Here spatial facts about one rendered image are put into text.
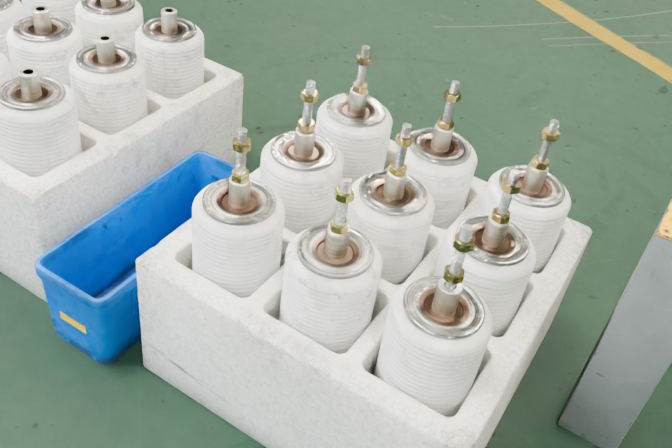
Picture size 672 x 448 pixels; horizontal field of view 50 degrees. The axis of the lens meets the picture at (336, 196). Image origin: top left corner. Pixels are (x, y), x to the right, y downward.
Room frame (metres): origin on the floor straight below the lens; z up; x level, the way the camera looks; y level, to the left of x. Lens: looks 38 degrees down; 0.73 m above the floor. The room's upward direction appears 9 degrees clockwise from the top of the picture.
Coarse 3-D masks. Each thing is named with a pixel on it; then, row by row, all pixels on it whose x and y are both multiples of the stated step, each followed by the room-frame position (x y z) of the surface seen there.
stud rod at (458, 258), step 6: (462, 228) 0.47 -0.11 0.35; (468, 228) 0.47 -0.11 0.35; (462, 234) 0.47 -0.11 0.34; (468, 234) 0.47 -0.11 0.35; (462, 240) 0.47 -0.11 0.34; (468, 240) 0.47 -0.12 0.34; (456, 252) 0.47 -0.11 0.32; (456, 258) 0.47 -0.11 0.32; (462, 258) 0.47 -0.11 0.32; (456, 264) 0.47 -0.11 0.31; (462, 264) 0.47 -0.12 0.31; (450, 270) 0.47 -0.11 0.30; (456, 270) 0.47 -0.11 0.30; (450, 288) 0.47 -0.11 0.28
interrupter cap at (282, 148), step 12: (288, 132) 0.71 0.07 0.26; (276, 144) 0.68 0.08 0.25; (288, 144) 0.69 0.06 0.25; (324, 144) 0.70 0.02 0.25; (276, 156) 0.66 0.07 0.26; (288, 156) 0.67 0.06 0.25; (312, 156) 0.68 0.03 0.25; (324, 156) 0.67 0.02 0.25; (288, 168) 0.65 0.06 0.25; (300, 168) 0.64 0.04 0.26; (312, 168) 0.65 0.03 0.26; (324, 168) 0.66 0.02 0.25
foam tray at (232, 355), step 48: (480, 192) 0.75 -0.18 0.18; (288, 240) 0.61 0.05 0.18; (432, 240) 0.65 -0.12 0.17; (576, 240) 0.68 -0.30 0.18; (144, 288) 0.54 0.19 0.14; (192, 288) 0.51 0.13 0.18; (384, 288) 0.56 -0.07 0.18; (528, 288) 0.60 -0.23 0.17; (144, 336) 0.54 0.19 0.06; (192, 336) 0.51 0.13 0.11; (240, 336) 0.48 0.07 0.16; (288, 336) 0.47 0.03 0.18; (528, 336) 0.52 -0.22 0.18; (192, 384) 0.51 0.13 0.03; (240, 384) 0.48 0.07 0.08; (288, 384) 0.45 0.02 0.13; (336, 384) 0.43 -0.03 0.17; (384, 384) 0.43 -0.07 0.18; (480, 384) 0.45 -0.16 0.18; (288, 432) 0.45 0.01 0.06; (336, 432) 0.42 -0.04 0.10; (384, 432) 0.40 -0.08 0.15; (432, 432) 0.39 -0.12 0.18; (480, 432) 0.39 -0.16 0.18
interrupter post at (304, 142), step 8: (296, 128) 0.68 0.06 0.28; (296, 136) 0.68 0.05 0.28; (304, 136) 0.67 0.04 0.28; (312, 136) 0.67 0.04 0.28; (296, 144) 0.67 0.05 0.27; (304, 144) 0.67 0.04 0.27; (312, 144) 0.68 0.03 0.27; (296, 152) 0.67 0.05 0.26; (304, 152) 0.67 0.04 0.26; (312, 152) 0.68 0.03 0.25
